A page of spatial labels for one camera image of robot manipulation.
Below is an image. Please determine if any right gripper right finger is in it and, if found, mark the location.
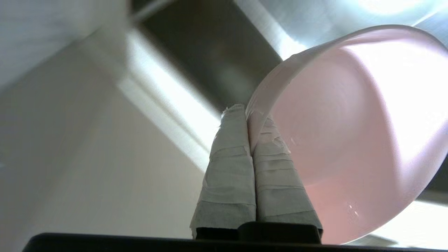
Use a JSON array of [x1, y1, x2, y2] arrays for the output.
[[251, 117, 323, 236]]

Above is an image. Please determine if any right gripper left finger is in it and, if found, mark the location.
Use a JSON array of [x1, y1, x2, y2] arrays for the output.
[[190, 104, 257, 240]]

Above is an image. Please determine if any pink bowl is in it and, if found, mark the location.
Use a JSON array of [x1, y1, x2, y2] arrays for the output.
[[245, 24, 448, 245]]

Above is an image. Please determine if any stainless steel sink basin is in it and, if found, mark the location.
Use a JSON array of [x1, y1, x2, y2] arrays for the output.
[[129, 0, 448, 112]]

